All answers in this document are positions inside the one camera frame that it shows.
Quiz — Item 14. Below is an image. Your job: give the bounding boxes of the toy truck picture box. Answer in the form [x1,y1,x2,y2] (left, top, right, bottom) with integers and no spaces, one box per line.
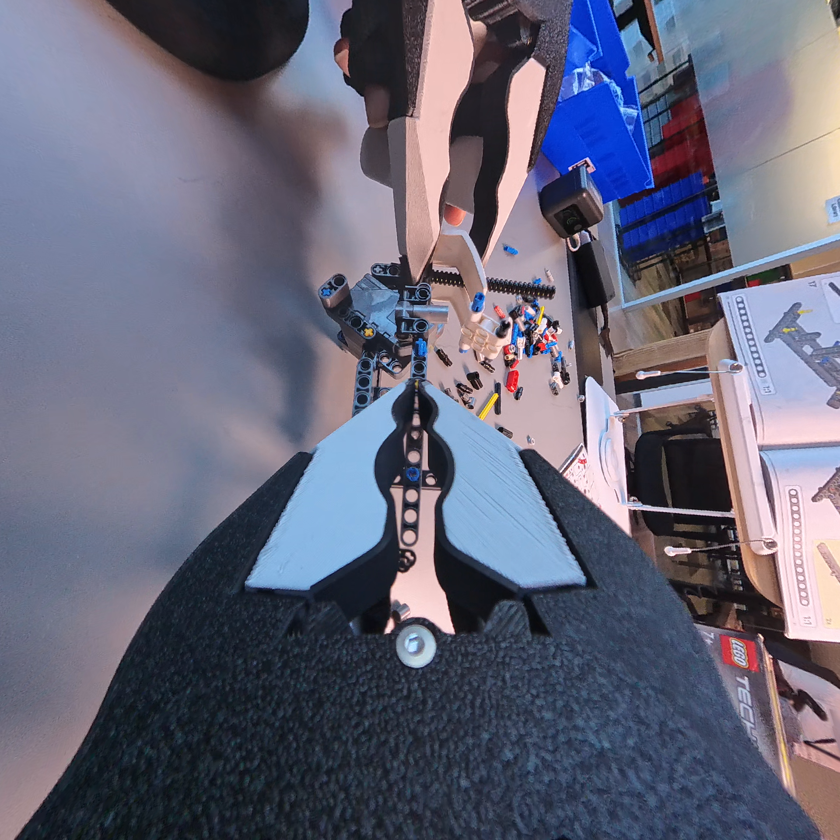
[696,623,840,798]

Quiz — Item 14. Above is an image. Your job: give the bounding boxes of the open instruction booklet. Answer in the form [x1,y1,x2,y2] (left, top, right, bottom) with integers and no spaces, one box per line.
[718,272,840,643]

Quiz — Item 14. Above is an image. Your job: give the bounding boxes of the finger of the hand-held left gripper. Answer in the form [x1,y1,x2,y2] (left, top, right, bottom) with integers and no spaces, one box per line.
[387,0,476,284]
[481,54,546,263]

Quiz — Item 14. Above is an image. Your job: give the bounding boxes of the grey desk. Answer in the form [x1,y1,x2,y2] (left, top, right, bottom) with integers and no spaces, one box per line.
[0,0,631,840]

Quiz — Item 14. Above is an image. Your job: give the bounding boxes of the pile of small toy bricks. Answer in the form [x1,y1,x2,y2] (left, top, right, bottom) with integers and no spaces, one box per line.
[502,295,572,395]

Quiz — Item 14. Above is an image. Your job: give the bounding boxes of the black box device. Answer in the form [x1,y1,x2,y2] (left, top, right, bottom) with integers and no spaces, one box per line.
[539,167,605,238]

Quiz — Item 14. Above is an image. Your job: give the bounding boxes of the blue plastic bin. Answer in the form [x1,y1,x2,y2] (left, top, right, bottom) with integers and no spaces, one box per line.
[538,0,655,204]

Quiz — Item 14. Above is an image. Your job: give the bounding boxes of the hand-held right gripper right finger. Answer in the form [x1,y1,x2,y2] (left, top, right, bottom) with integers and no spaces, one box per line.
[420,381,588,634]

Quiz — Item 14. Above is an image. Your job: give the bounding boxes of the toy brick vehicle chassis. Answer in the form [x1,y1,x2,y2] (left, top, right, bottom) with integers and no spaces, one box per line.
[318,220,557,624]

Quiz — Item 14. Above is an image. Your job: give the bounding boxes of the black office chair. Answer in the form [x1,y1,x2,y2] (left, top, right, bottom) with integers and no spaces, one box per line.
[633,430,735,536]

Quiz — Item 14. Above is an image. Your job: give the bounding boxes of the white printed sticker sheet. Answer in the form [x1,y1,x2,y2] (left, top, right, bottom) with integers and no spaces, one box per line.
[558,443,601,500]

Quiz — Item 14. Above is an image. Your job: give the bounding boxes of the person's left hand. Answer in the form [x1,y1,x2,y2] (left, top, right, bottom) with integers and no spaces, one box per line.
[332,0,409,129]

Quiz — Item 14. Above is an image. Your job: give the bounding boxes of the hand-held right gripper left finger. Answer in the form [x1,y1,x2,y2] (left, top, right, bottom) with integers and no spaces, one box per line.
[245,381,421,634]

